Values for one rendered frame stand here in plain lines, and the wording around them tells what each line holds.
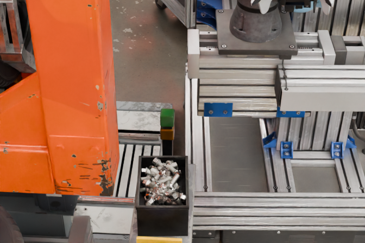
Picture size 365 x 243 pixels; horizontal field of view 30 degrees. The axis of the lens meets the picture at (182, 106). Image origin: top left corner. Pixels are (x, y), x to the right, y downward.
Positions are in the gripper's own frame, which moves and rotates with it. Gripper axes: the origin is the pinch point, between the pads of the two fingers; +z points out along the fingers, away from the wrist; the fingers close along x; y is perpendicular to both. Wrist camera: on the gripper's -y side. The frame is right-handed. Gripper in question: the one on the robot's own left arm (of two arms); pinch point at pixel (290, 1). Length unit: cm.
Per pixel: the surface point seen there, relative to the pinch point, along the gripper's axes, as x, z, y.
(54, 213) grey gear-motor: 82, -22, 91
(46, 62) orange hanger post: 58, -5, 20
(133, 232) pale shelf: 45, -3, 73
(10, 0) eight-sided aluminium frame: 81, -33, 19
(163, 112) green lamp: 41, -31, 53
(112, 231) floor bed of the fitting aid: 68, -32, 108
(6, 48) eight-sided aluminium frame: 87, -34, 35
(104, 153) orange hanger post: 50, -7, 49
